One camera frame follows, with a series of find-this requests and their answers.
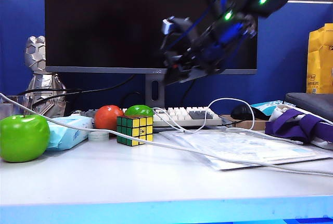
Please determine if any clear tape roll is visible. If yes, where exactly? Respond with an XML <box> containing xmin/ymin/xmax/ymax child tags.
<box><xmin>87</xmin><ymin>131</ymin><xmax>109</xmax><ymax>142</ymax></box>

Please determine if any small green apple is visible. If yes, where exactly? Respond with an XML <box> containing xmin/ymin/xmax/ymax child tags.
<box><xmin>124</xmin><ymin>104</ymin><xmax>154</xmax><ymax>117</ymax></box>

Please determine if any orange-red round fruit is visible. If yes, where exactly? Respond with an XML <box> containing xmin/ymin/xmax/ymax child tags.
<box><xmin>94</xmin><ymin>104</ymin><xmax>125</xmax><ymax>138</ymax></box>

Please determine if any teal and white packet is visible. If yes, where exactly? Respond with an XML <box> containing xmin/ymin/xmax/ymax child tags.
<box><xmin>251</xmin><ymin>100</ymin><xmax>296</xmax><ymax>117</ymax></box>

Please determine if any light blue tissue pack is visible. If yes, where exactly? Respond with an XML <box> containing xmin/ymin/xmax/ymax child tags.
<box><xmin>46</xmin><ymin>116</ymin><xmax>94</xmax><ymax>151</ymax></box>

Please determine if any yellow paper bag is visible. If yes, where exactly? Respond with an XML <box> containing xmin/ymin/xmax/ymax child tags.
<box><xmin>306</xmin><ymin>23</ymin><xmax>333</xmax><ymax>94</ymax></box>

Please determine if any white and grey keyboard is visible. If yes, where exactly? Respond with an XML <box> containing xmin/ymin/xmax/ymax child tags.
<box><xmin>74</xmin><ymin>106</ymin><xmax>223</xmax><ymax>127</ymax></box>

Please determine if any clear acrylic box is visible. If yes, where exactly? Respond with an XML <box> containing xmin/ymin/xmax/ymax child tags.
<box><xmin>0</xmin><ymin>95</ymin><xmax>29</xmax><ymax>121</ymax></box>

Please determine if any black computer monitor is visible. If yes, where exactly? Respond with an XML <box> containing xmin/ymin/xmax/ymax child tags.
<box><xmin>44</xmin><ymin>0</ymin><xmax>258</xmax><ymax>75</ymax></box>

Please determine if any black monitor cable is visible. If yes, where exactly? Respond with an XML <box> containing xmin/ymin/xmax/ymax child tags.
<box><xmin>17</xmin><ymin>74</ymin><xmax>136</xmax><ymax>108</ymax></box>
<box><xmin>182</xmin><ymin>80</ymin><xmax>196</xmax><ymax>99</ymax></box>
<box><xmin>121</xmin><ymin>91</ymin><xmax>143</xmax><ymax>108</ymax></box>

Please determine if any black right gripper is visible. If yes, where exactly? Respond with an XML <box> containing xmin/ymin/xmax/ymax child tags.
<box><xmin>161</xmin><ymin>34</ymin><xmax>227</xmax><ymax>86</ymax></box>

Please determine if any black computer mouse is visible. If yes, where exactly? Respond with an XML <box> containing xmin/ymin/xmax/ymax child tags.
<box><xmin>230</xmin><ymin>104</ymin><xmax>270</xmax><ymax>121</ymax></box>

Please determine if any long white cable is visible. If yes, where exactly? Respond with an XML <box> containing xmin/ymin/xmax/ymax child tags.
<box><xmin>0</xmin><ymin>93</ymin><xmax>333</xmax><ymax>177</ymax></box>

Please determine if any small wrist camera box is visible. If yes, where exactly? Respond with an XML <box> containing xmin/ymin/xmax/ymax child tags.
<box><xmin>161</xmin><ymin>16</ymin><xmax>183</xmax><ymax>36</ymax></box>

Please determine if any white fabric bundle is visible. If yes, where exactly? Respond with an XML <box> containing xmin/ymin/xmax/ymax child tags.
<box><xmin>269</xmin><ymin>103</ymin><xmax>333</xmax><ymax>150</ymax></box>

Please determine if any purple cloth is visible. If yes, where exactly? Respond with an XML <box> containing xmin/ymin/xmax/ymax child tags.
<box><xmin>265</xmin><ymin>109</ymin><xmax>333</xmax><ymax>144</ymax></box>

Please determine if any silver robot figurine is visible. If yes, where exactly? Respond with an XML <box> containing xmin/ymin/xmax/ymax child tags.
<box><xmin>24</xmin><ymin>35</ymin><xmax>67</xmax><ymax>118</ymax></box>

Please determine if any white Type-C charging cable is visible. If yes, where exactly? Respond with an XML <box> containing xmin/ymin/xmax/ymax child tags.
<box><xmin>152</xmin><ymin>98</ymin><xmax>304</xmax><ymax>146</ymax></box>

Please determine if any brown cardboard pad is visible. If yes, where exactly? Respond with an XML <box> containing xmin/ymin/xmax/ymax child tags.
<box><xmin>221</xmin><ymin>114</ymin><xmax>268</xmax><ymax>131</ymax></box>

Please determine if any large green apple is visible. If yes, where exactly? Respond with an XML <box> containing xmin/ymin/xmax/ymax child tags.
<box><xmin>0</xmin><ymin>112</ymin><xmax>50</xmax><ymax>163</ymax></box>

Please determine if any Rubik's cube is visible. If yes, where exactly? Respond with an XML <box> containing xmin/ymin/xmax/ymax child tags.
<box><xmin>116</xmin><ymin>115</ymin><xmax>153</xmax><ymax>147</ymax></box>

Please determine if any clear plastic document sleeve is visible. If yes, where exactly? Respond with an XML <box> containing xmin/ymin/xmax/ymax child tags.
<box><xmin>159</xmin><ymin>127</ymin><xmax>333</xmax><ymax>170</ymax></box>

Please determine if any dark grey pouch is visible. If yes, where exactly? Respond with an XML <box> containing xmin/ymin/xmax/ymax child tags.
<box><xmin>285</xmin><ymin>93</ymin><xmax>333</xmax><ymax>121</ymax></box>

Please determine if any grey monitor stand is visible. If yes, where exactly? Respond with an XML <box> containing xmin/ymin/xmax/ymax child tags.
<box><xmin>145</xmin><ymin>74</ymin><xmax>166</xmax><ymax>108</ymax></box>

